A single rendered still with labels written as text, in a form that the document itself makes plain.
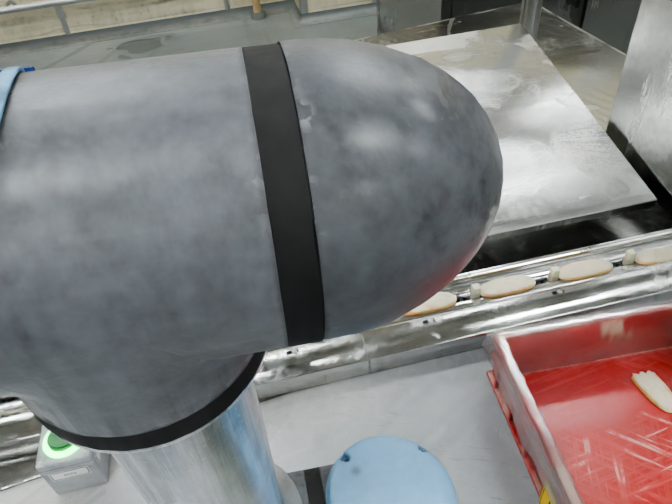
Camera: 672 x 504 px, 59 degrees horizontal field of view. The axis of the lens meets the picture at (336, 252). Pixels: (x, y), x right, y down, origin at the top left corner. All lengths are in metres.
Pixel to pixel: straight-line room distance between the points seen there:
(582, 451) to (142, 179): 0.79
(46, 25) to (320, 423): 4.08
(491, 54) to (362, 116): 1.30
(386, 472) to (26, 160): 0.44
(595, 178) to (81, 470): 0.99
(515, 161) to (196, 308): 1.06
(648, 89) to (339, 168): 1.08
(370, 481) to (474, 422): 0.37
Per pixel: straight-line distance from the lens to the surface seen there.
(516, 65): 1.46
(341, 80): 0.20
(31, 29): 4.73
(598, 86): 1.72
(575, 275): 1.07
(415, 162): 0.19
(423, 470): 0.57
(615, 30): 3.06
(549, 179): 1.19
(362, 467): 0.56
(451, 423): 0.90
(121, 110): 0.20
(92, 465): 0.89
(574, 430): 0.92
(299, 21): 4.34
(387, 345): 0.92
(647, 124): 1.25
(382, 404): 0.91
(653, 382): 0.99
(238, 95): 0.19
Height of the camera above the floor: 1.59
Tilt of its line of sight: 43 degrees down
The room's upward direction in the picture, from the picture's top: 6 degrees counter-clockwise
